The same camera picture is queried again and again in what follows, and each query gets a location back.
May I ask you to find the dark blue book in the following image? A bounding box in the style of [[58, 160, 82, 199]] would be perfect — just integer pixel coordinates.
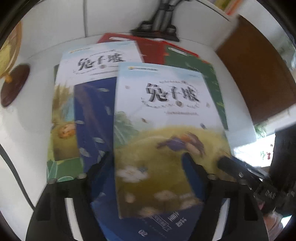
[[73, 77, 204, 241]]

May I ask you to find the rabbit hill book front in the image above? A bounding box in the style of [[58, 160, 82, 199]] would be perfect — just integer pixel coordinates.
[[113, 63, 231, 218]]

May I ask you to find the rabbit hill book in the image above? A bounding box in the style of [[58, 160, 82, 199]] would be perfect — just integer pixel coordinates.
[[113, 63, 231, 218], [47, 41, 142, 182]]

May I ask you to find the green insect book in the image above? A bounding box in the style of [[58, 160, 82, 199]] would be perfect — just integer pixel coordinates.
[[164, 43, 228, 131]]

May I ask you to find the row of colourful books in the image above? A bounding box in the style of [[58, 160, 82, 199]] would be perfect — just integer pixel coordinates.
[[211, 0, 244, 16]]

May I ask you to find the right hand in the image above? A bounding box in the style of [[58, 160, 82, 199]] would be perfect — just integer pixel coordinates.
[[263, 208, 284, 241]]

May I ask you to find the green potted plant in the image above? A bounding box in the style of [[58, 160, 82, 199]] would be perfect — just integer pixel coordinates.
[[254, 123, 267, 138]]

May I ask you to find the brown wooden chair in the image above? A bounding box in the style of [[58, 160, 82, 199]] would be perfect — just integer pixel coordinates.
[[216, 16, 295, 124]]

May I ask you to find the yellow globe on stand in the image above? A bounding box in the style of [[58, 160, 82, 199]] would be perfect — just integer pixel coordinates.
[[1, 22, 30, 108]]

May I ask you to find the red book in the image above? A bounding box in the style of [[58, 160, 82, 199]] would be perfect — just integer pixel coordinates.
[[96, 33, 171, 66]]

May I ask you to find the black cable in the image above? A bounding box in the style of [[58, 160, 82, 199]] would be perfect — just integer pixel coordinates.
[[0, 146, 35, 210]]

